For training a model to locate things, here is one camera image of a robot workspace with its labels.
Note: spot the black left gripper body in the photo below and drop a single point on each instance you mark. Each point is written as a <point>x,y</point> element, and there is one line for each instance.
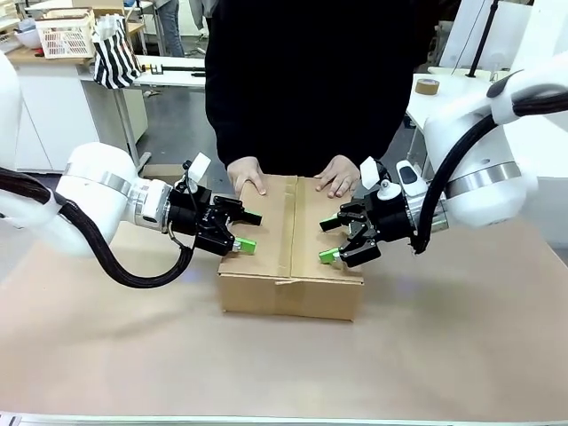
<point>195,217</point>

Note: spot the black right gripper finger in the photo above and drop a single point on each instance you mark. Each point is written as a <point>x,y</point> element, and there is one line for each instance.
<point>355,212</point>
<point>330,256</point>

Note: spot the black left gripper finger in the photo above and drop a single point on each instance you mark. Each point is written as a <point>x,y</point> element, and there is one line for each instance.
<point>246,246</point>
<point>250,218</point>

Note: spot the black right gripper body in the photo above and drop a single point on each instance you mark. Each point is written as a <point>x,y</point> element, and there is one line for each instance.
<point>390,217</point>

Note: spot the brown cardboard box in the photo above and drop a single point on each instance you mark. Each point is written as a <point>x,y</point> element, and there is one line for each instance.
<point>288,248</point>

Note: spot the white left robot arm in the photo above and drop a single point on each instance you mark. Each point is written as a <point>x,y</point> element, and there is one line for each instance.
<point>97,177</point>

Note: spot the person's left forearm black sleeve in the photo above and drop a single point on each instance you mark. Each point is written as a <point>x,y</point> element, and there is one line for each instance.
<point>370,137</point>

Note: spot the person's right forearm black sleeve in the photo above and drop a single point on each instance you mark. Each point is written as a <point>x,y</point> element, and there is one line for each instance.
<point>235,142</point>

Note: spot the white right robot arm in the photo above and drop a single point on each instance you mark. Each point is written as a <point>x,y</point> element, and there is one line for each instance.
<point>488,186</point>

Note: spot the person's left hand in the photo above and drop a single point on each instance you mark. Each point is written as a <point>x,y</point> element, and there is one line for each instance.
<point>339,176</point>

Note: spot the person's right hand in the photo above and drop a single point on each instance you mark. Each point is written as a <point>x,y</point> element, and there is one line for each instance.
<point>248,176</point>

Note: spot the brown tape roll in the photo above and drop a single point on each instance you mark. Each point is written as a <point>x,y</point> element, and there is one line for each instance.
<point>427,85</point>

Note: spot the white table with grey leg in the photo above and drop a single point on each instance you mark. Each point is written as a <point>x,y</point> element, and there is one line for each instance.
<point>173,80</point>

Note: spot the person's black sweater torso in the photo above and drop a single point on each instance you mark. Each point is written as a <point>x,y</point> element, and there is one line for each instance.
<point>310,80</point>

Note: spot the white side table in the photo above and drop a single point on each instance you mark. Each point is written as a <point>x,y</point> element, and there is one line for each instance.
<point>452,84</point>

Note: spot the long black tool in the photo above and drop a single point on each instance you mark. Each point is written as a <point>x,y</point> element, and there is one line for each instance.
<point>177,69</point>

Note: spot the white cabinet desk wooden top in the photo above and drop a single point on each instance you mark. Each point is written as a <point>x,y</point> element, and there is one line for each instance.
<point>57,111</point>

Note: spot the black white striped bag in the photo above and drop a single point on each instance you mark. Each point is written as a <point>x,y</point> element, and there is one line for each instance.
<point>116,57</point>

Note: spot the bystander in blue jeans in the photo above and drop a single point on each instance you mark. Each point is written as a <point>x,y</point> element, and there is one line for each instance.
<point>171,26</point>

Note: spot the black stand pole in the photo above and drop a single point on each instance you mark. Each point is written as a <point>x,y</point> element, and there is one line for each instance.
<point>481,40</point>

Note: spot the white plastic basket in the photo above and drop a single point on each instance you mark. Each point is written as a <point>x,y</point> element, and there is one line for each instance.
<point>66,33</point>

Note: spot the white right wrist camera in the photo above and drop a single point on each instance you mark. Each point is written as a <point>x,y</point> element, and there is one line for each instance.
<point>369,173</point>

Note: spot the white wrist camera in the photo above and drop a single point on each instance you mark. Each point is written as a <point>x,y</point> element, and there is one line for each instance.
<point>369,173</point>
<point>199,166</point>

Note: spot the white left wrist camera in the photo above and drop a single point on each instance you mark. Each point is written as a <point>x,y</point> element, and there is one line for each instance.
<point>199,166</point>

